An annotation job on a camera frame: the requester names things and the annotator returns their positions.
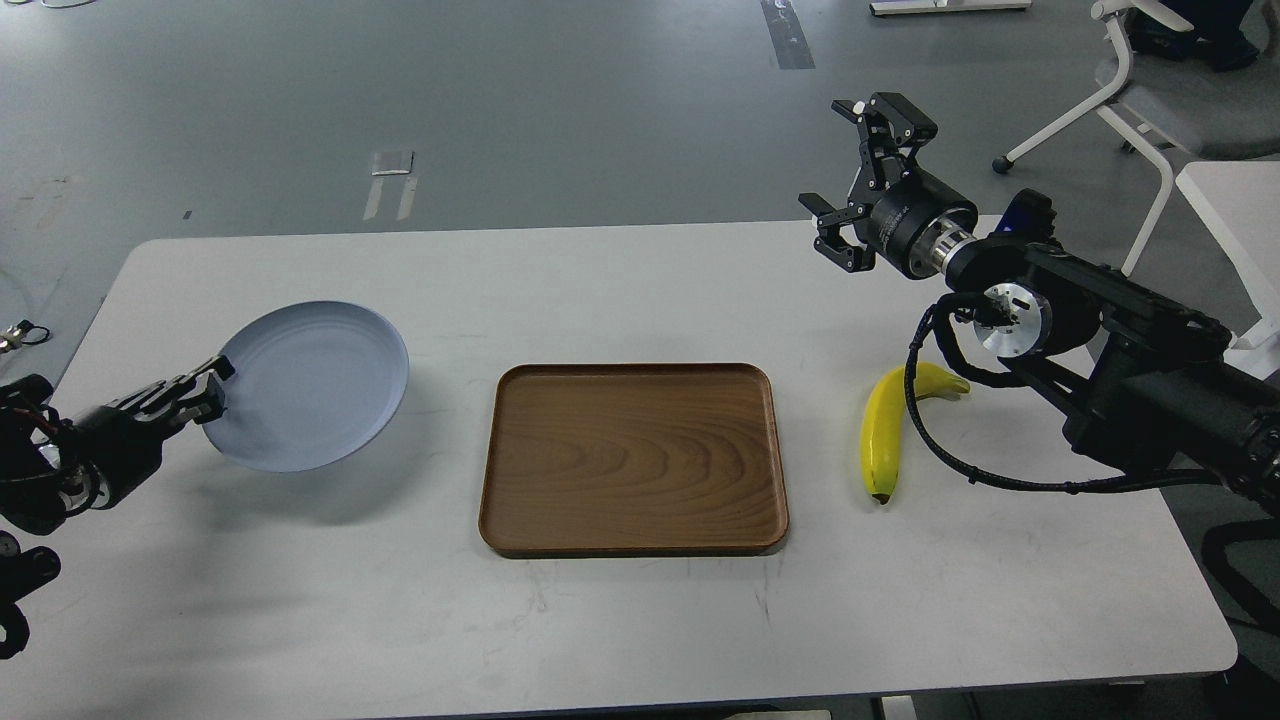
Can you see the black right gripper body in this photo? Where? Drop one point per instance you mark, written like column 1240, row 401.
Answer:
column 900, row 210

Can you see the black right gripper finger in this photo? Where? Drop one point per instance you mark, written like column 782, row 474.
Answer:
column 892, row 130
column 829, row 222

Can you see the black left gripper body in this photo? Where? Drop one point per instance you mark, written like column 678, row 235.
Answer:
column 111, row 453

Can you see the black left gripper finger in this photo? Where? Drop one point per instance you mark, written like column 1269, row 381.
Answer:
column 138, row 402
column 198, row 399

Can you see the light blue plate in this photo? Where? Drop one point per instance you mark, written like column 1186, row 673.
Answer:
column 312, row 383

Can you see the yellow banana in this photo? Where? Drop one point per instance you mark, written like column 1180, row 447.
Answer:
column 880, row 433

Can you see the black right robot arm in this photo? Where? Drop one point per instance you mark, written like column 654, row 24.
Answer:
column 1142, row 380

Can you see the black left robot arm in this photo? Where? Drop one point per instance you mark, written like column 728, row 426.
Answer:
column 56, row 467

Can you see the white furniture base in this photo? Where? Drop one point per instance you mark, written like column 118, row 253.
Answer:
column 911, row 7

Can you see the white office chair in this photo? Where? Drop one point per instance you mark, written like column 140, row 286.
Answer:
column 1213, row 116

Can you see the white side table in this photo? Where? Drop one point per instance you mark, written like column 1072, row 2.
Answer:
column 1238, row 201

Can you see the brown wooden tray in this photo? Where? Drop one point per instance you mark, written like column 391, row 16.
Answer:
column 590, row 461

